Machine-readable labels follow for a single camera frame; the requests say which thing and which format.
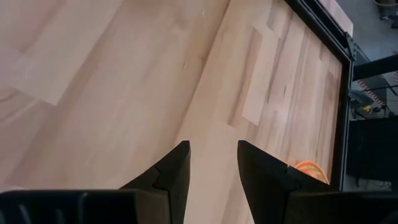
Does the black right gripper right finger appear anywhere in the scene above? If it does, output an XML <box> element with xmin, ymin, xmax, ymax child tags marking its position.
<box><xmin>237</xmin><ymin>140</ymin><xmax>339</xmax><ymax>224</ymax></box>

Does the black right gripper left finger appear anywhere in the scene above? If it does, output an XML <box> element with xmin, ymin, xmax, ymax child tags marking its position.
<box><xmin>119</xmin><ymin>140</ymin><xmax>192</xmax><ymax>224</ymax></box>

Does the orange plastic plate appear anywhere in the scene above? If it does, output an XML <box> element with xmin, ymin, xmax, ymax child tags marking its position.
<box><xmin>293</xmin><ymin>160</ymin><xmax>330</xmax><ymax>185</ymax></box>

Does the black box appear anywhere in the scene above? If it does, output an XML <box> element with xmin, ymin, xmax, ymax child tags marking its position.
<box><xmin>345</xmin><ymin>116</ymin><xmax>398</xmax><ymax>189</ymax></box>

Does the black crossbeam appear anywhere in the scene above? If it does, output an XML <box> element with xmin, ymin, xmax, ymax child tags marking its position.
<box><xmin>353</xmin><ymin>54</ymin><xmax>398</xmax><ymax>82</ymax></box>

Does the black table edge frame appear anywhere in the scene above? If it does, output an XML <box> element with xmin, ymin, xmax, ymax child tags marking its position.
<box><xmin>283</xmin><ymin>0</ymin><xmax>356</xmax><ymax>191</ymax></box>

